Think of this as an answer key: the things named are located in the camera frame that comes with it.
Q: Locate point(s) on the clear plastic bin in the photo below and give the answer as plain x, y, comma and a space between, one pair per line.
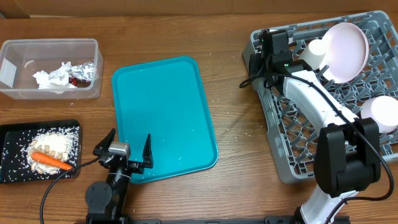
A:
22, 58

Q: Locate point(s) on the rice and peanut shells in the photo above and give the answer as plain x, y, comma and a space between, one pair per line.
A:
51, 149

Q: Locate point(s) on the red snack wrapper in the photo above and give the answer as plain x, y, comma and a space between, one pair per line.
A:
81, 75

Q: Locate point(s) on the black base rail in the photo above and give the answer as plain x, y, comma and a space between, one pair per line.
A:
266, 220

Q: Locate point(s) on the white napkin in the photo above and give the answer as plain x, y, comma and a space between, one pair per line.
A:
59, 74

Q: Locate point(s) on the teal plastic serving tray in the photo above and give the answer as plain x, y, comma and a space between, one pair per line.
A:
165, 100

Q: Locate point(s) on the black waste tray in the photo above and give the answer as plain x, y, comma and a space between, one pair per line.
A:
12, 168

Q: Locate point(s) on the large pink plate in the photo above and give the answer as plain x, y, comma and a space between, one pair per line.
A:
347, 50

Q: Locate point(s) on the pink bowl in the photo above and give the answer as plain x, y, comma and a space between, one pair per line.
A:
383, 110

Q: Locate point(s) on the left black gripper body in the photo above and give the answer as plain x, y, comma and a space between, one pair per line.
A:
135, 167

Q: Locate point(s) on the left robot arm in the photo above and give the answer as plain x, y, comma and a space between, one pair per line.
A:
106, 199

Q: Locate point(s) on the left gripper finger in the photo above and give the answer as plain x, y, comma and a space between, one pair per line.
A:
104, 144
147, 154

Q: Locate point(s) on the torn white tissue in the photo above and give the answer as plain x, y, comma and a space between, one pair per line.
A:
42, 79

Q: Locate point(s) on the orange carrot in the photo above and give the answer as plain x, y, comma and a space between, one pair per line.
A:
50, 161

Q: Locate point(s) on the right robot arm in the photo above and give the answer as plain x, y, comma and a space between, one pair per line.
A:
347, 159

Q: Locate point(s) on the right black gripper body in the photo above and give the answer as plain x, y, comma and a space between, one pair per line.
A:
257, 63

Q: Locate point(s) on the white paper cup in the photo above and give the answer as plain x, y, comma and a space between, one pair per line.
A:
314, 53

